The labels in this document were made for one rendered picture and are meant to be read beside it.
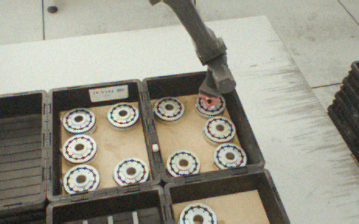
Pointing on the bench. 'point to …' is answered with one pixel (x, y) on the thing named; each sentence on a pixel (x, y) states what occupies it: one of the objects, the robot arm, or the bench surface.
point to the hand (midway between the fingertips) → (211, 100)
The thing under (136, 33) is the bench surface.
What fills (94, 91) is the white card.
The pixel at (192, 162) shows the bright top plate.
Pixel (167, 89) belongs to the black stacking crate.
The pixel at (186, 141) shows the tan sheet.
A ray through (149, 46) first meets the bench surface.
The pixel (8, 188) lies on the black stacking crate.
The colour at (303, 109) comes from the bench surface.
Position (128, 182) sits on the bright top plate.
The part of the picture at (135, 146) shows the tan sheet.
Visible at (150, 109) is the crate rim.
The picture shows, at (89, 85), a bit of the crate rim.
